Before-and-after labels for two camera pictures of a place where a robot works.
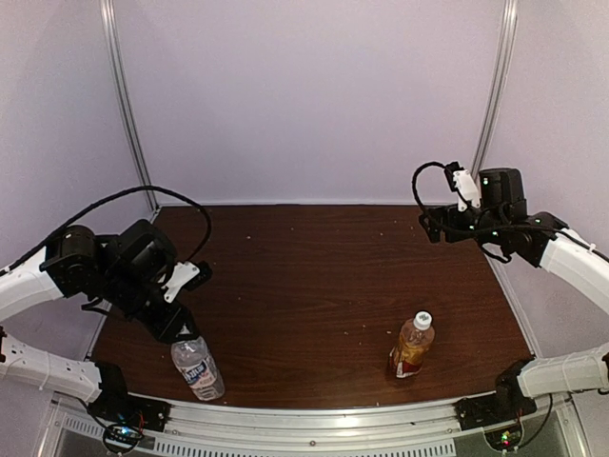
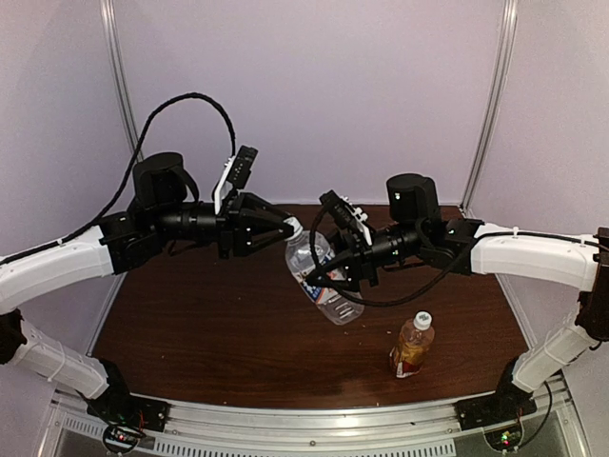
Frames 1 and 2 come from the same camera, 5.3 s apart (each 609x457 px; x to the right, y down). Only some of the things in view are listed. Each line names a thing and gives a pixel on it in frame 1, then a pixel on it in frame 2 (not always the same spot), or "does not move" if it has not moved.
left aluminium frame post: (108, 10) does not move
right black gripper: (434, 230) → (359, 264)
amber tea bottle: (409, 353) does not move
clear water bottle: (192, 359) → (339, 303)
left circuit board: (122, 437) does not move
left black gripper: (159, 328) → (235, 225)
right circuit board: (505, 439) does not move
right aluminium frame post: (497, 87) does not move
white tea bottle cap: (422, 320) does not move
